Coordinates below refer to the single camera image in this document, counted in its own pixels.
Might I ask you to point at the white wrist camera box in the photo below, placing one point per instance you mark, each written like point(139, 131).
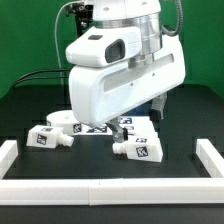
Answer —
point(102, 47)

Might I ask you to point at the white marker sheet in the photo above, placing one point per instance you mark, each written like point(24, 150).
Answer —
point(100, 128)

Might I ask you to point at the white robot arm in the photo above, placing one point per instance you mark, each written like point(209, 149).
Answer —
point(143, 14)

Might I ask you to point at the white round stool seat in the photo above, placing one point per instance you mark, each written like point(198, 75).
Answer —
point(66, 120)

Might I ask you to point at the white right fence rail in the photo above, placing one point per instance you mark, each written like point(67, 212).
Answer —
point(210, 158)

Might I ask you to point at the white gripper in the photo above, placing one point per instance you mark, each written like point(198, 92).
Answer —
point(100, 95)

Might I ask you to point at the white fence rail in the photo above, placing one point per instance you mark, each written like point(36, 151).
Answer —
point(8, 154)
point(210, 158)
point(112, 191)

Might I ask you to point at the black camera stand pole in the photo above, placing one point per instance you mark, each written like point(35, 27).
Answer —
point(83, 14)

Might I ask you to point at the white front fence rail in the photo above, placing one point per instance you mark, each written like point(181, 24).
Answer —
point(112, 191)

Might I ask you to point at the white left fence rail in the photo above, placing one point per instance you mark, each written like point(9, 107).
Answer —
point(8, 154)

